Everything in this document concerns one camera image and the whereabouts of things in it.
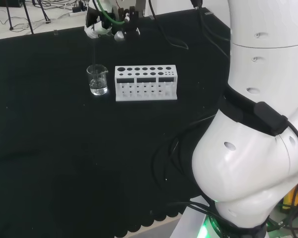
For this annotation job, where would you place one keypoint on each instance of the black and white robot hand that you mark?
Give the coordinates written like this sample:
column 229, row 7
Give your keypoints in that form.
column 93, row 17

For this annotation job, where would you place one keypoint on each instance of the clear glass rod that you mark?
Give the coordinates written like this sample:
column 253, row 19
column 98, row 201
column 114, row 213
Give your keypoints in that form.
column 95, row 54

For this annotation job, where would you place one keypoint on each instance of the small glass beaker with water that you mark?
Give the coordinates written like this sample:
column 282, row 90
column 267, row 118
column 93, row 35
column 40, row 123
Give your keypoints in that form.
column 98, row 86

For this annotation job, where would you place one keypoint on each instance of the white test tube rack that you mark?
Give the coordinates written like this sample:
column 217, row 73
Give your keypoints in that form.
column 145, row 96

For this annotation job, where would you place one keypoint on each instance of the white power strip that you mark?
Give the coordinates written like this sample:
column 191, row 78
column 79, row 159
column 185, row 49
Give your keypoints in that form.
column 78, row 9

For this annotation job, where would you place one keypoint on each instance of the black tripod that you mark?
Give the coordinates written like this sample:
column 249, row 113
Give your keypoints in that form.
column 27, row 17

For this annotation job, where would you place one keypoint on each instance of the black bench cloth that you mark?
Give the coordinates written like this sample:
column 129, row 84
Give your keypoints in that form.
column 64, row 148

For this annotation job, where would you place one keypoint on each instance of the pale base board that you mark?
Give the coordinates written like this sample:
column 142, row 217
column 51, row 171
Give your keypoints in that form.
column 188, row 223

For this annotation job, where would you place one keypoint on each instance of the yellow stop button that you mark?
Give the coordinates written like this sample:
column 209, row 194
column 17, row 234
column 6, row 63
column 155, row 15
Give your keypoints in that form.
column 289, row 199

